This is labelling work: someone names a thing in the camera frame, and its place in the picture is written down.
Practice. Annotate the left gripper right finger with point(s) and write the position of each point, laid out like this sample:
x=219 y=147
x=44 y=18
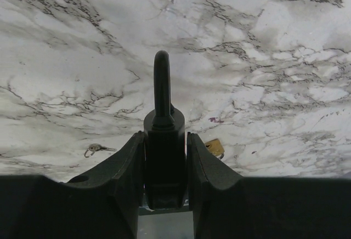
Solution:
x=227 y=205

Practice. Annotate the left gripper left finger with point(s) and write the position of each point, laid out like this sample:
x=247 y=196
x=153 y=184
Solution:
x=102 y=202

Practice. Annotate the small silver key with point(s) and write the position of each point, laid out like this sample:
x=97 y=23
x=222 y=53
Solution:
x=93 y=148

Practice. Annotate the small brass padlock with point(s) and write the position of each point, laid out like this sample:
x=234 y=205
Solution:
x=215 y=148

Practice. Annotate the black padlock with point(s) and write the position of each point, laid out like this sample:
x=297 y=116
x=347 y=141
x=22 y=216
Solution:
x=164 y=139

